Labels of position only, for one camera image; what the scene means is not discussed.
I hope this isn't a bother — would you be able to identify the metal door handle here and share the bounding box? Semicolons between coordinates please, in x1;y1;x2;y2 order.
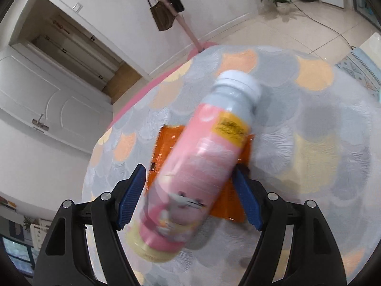
31;114;50;132

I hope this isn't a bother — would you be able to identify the white door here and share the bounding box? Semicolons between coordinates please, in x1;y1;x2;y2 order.
0;46;114;155

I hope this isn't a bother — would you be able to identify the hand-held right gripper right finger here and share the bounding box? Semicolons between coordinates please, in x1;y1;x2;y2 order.
234;164;347;286

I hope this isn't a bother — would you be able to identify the black floor cable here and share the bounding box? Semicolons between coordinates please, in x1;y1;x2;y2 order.
290;1;356;50

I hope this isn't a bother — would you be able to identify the brown tote bag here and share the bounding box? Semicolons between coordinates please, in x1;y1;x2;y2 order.
150;0;176;32

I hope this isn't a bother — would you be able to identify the patterned floor rug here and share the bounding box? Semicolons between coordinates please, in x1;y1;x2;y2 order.
336;33;381;96

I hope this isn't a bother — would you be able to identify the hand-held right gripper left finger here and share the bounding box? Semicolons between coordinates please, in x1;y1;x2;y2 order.
32;164;146;286

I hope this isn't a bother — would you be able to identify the orange foil packet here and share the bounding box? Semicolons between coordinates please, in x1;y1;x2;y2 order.
147;125;253;222

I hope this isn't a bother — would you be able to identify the pink drink bottle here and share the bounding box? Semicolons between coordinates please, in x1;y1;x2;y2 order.
125;70;262;263

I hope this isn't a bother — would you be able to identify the small black bag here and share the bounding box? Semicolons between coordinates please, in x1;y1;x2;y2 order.
166;0;185;13

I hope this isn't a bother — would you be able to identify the pink coat rack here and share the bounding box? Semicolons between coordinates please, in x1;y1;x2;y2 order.
135;0;206;51

